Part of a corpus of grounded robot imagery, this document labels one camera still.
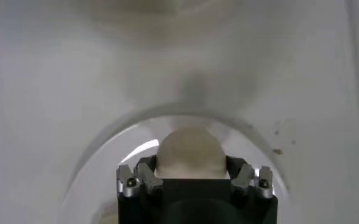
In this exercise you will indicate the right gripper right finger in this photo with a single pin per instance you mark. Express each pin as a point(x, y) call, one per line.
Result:
point(246, 176)

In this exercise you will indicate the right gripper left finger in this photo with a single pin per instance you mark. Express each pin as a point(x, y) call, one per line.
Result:
point(127, 179)

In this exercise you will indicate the white round plate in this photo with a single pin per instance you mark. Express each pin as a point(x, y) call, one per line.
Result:
point(100, 170)

